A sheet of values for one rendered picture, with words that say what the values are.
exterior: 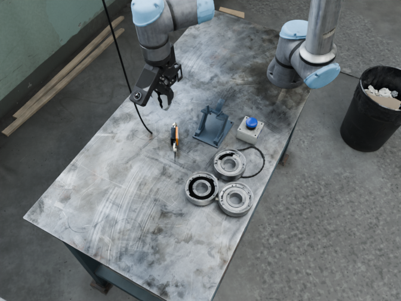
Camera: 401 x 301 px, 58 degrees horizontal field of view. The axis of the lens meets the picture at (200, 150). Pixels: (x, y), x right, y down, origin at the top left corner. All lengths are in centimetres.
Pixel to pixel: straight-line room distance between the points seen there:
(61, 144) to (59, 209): 121
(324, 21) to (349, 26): 217
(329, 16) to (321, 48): 12
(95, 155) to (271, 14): 232
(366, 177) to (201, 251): 145
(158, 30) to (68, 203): 60
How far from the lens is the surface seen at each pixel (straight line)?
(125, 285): 164
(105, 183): 119
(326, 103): 260
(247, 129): 123
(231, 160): 118
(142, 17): 87
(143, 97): 97
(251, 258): 192
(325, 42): 119
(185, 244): 107
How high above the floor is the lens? 180
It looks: 55 degrees down
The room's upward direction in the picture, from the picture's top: 1 degrees clockwise
